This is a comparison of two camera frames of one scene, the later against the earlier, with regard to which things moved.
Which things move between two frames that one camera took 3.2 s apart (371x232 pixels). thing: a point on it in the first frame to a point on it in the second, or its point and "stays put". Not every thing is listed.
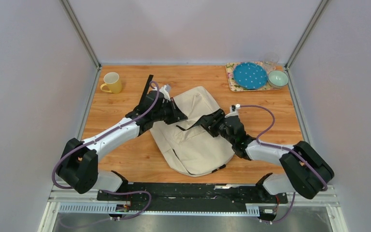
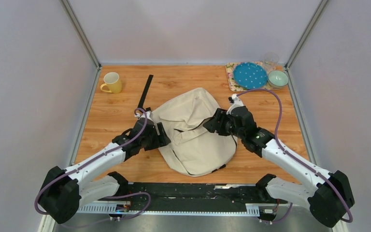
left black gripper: (177, 114) to (163, 139)
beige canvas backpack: (193, 152) stays put
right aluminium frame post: (306, 34) stays put
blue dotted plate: (249, 75) stays put
